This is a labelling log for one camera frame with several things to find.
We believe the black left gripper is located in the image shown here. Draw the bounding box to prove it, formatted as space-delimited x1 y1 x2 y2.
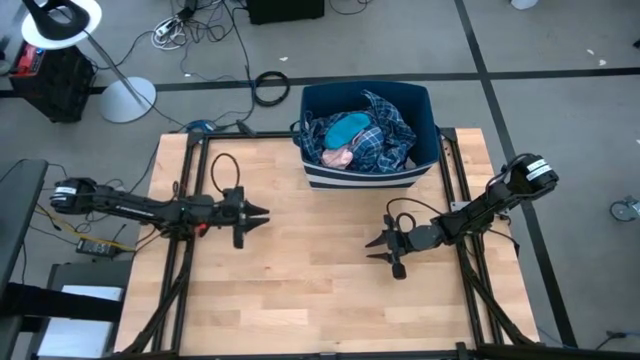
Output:
213 186 272 251

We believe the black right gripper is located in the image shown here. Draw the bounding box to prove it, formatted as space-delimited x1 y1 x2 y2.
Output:
364 213 445 282

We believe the pink sock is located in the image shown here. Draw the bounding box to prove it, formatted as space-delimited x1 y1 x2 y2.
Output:
320 146 354 169

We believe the blue plaid shirt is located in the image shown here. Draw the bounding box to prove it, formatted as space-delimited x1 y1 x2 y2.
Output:
299 89 418 175

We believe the teal sock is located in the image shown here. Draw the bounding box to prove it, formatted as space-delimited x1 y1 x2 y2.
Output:
322 111 373 152

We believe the navy white striped fabric bin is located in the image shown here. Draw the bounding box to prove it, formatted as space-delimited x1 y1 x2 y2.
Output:
290 79 442 191

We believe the black power adapter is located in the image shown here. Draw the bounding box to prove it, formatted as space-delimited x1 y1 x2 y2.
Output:
74 236 120 260

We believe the black computer box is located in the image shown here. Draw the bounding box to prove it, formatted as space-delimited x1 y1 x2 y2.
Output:
246 0 327 26

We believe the black padded bench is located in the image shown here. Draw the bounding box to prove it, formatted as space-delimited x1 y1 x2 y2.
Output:
0 158 50 301

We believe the black crate with red top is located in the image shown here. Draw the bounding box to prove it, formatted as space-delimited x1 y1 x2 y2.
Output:
8 41 98 124

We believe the grey caster wheel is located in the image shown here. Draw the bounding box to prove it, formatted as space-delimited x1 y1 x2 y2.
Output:
608 195 640 223

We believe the right gripper cable loop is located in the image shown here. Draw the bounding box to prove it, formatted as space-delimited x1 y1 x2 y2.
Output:
384 196 444 234

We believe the gripper cable loop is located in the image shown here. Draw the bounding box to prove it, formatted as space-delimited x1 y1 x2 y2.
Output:
209 151 243 197
384 196 444 234

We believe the left gripper cable loop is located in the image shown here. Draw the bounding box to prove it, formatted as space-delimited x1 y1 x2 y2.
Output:
209 151 243 197

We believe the black metal table frame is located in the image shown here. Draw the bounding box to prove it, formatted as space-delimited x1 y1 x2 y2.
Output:
113 126 542 360

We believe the black coiled cable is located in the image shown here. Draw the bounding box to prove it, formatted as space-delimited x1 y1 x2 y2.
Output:
252 70 292 108

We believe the white ring lamp on stand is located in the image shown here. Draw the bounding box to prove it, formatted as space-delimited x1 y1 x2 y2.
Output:
19 0 159 125

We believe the black floor cable tangle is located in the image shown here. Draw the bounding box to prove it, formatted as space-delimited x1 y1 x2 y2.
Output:
97 0 257 132

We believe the yellow cable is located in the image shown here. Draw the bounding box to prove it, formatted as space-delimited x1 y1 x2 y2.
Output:
33 201 137 252

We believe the grey cabinet with black strap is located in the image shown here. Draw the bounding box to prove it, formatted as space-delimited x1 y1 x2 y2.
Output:
0 259 134 360

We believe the white coiled cable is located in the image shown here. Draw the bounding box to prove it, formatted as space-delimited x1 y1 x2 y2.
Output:
150 15 189 52

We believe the black plug with cable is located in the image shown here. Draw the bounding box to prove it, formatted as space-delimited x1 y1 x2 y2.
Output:
593 328 640 352

